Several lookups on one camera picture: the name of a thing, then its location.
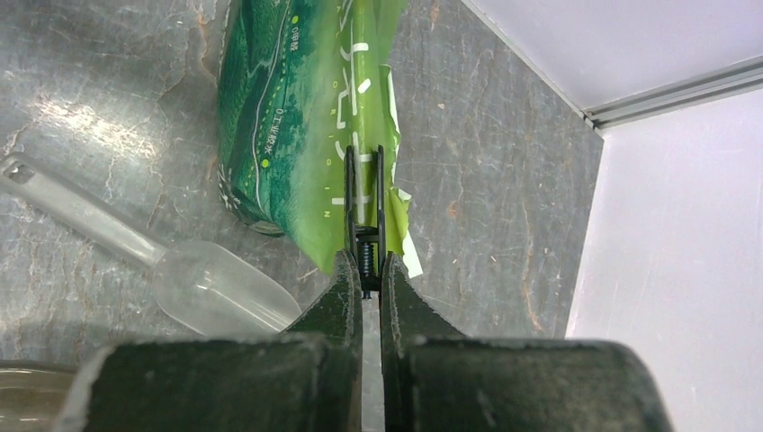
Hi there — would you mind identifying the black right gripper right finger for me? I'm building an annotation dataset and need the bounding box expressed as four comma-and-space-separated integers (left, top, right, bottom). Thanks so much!
380, 254, 672, 431

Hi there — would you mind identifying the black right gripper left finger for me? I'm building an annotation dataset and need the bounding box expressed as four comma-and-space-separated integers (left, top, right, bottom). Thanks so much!
53, 251, 364, 431

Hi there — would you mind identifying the clear plastic scoop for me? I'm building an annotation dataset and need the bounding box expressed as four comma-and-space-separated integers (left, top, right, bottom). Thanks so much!
1, 152, 302, 337

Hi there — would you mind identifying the black bag clip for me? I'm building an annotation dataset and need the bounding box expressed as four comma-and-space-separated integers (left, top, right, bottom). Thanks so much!
344, 146, 387, 300

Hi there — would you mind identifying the brown translucent litter box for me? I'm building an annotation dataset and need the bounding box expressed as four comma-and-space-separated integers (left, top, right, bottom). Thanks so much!
1, 360, 77, 431

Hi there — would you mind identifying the green cat litter bag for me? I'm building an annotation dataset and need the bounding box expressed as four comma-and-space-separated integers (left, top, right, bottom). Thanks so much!
218, 1, 422, 277

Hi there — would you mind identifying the aluminium frame post right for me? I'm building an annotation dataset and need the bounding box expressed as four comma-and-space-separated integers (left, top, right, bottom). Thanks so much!
582, 56, 762, 131

